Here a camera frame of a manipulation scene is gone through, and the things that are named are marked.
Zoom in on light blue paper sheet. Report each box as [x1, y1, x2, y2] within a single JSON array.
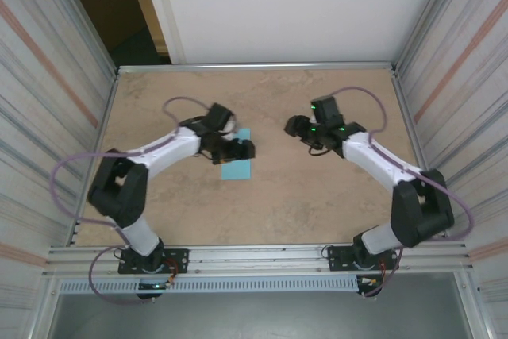
[[220, 128, 254, 181]]

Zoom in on aluminium right table edge bar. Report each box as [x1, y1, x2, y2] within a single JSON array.
[[391, 68, 449, 241]]

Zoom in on aluminium table edge bar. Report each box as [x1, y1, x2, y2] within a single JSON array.
[[71, 70, 120, 247], [391, 68, 449, 241]]

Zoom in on aluminium left table edge bar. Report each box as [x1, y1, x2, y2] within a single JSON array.
[[71, 70, 120, 247]]

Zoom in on striped translucent right side panel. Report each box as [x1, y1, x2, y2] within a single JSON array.
[[396, 0, 508, 339]]

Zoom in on striped translucent panel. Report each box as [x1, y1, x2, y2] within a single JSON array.
[[396, 0, 508, 339], [0, 0, 116, 339]]

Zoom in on small green-lit circuit board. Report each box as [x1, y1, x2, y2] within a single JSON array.
[[137, 281, 175, 291]]

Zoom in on small connector board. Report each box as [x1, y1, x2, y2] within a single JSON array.
[[356, 275, 383, 288]]

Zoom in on grey metal lower panel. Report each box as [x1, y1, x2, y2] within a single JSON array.
[[47, 273, 477, 339]]

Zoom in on striped translucent left side panel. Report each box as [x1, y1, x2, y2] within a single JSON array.
[[0, 0, 116, 339]]

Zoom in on aluminium rail behind table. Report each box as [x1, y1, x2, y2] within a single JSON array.
[[117, 61, 398, 75]]

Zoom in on wide aluminium mounting rail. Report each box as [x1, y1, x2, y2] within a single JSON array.
[[46, 240, 475, 278]]

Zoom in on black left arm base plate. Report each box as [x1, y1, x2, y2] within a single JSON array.
[[117, 248, 190, 275]]

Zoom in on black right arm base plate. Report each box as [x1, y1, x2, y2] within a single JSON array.
[[327, 244, 398, 272]]

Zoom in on grey slotted cable duct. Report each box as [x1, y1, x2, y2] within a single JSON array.
[[58, 277, 360, 294]]

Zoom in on aluminium right corner post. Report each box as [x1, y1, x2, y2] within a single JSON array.
[[392, 0, 475, 78]]

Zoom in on aluminium corner post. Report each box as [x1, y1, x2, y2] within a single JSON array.
[[392, 0, 475, 78], [37, 0, 120, 78]]

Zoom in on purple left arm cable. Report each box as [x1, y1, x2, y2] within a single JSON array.
[[50, 96, 214, 305]]

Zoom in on aluminium left corner post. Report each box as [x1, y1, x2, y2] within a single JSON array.
[[37, 0, 120, 78]]

